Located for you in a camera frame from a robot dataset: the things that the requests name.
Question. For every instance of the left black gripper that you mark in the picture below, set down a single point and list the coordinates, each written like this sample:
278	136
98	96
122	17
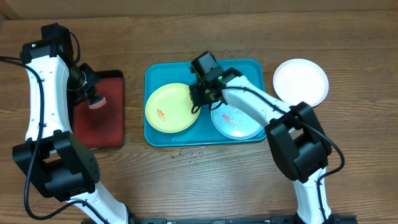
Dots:
93	78

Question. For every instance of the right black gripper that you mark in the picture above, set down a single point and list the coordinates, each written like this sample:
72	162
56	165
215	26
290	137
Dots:
198	92

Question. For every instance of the orange and green sponge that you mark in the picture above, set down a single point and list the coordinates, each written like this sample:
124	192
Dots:
97	102

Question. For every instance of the green plastic plate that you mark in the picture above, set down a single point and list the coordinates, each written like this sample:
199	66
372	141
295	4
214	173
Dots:
169	108

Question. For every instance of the white plastic plate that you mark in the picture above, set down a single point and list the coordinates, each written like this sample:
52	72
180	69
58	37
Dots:
298	80

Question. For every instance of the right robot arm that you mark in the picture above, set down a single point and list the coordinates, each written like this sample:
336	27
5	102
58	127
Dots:
296	139

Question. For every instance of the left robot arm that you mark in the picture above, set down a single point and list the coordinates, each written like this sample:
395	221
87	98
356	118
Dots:
53	160

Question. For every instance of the red and black tray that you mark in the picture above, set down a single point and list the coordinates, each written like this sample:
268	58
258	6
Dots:
104	126

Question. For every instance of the light blue plastic plate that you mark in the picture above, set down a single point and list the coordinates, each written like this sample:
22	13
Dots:
234	123

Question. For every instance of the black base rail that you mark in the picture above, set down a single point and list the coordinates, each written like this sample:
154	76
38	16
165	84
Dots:
276	219

